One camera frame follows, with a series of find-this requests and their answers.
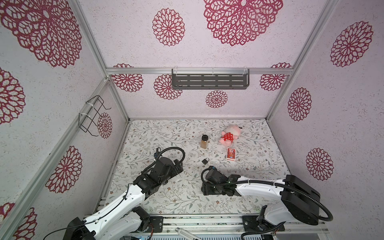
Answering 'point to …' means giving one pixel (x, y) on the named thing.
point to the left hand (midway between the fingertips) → (177, 169)
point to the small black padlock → (205, 161)
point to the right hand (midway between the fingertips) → (203, 188)
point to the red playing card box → (231, 154)
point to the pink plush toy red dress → (231, 132)
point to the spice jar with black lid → (204, 141)
